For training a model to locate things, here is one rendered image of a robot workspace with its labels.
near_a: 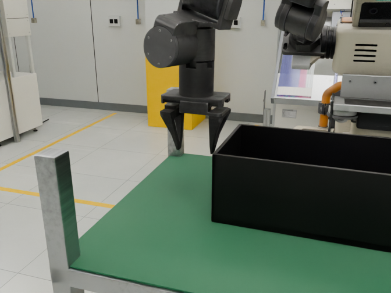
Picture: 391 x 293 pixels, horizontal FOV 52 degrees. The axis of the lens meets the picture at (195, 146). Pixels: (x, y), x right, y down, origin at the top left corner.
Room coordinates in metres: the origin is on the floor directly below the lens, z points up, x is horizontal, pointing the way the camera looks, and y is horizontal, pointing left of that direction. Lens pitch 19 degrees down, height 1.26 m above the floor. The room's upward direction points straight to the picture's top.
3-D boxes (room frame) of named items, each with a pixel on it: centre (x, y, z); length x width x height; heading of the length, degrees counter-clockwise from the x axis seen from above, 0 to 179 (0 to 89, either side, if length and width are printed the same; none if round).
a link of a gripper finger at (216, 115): (0.64, -0.02, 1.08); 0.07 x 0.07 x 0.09; 71
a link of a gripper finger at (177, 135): (0.65, 0.02, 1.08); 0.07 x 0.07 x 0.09; 71
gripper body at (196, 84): (0.65, 0.00, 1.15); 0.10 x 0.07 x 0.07; 71
